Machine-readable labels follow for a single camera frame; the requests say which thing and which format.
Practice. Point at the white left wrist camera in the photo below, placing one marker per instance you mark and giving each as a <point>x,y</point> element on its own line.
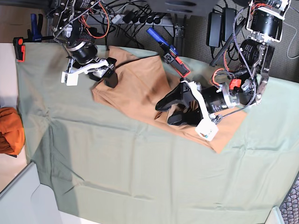
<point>206,129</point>

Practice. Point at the black power strip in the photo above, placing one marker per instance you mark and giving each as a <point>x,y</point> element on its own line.
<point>146,19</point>

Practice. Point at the blue orange centre clamp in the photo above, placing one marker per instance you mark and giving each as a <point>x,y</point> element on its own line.
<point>170,54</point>

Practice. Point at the black power brick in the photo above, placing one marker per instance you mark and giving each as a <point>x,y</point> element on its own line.
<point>213,36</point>
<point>228,16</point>

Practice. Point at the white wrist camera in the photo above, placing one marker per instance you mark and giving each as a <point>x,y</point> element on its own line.
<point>70,79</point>
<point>206,129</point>

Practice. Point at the white grey bin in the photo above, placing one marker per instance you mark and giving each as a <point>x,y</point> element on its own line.
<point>26,201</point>

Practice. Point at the light green table cloth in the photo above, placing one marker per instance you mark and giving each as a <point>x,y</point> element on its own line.
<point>108,168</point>

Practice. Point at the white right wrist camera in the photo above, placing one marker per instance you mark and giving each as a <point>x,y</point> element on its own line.
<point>70,79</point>

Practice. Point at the tan orange T-shirt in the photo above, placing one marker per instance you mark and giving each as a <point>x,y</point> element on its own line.
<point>141,84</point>

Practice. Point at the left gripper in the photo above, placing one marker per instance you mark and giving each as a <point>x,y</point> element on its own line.
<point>210,100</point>

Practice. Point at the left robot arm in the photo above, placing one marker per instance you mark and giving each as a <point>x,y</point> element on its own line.
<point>246,49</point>

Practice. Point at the aluminium frame post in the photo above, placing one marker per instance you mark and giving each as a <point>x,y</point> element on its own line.
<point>179,26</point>

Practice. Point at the dark orange folded garment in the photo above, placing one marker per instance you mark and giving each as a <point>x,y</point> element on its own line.
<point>12,136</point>

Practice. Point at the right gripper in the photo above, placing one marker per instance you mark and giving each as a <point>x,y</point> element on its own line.
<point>84,54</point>

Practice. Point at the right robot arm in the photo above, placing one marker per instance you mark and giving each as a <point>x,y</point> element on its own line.
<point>71,30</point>

